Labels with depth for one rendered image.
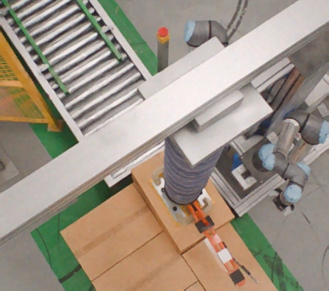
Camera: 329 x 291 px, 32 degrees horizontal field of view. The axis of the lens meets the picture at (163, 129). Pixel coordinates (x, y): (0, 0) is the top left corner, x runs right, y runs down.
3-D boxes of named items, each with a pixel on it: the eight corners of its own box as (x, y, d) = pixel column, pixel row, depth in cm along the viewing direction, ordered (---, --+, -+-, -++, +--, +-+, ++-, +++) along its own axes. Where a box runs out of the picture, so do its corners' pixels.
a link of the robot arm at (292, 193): (305, 187, 268) (298, 204, 266) (300, 191, 279) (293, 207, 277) (290, 180, 269) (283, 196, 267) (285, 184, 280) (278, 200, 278)
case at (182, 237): (133, 180, 403) (130, 169, 365) (181, 151, 409) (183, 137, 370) (178, 254, 390) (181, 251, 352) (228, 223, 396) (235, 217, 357)
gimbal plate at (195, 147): (136, 91, 180) (136, 86, 175) (214, 41, 185) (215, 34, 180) (192, 169, 174) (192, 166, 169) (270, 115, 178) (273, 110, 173)
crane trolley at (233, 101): (167, 92, 176) (168, 82, 167) (210, 65, 178) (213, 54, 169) (197, 134, 172) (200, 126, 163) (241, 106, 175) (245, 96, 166)
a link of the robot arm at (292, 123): (290, 99, 306) (267, 156, 271) (309, 108, 305) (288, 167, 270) (282, 115, 314) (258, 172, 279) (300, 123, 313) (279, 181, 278)
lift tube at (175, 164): (153, 167, 298) (149, 91, 178) (192, 142, 302) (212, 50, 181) (180, 205, 293) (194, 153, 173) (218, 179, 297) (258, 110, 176)
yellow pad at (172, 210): (147, 181, 363) (147, 179, 358) (161, 173, 364) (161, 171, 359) (176, 227, 355) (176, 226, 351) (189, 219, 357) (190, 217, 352)
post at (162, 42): (156, 83, 480) (156, 32, 383) (163, 78, 481) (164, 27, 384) (161, 89, 478) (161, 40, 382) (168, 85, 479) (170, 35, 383)
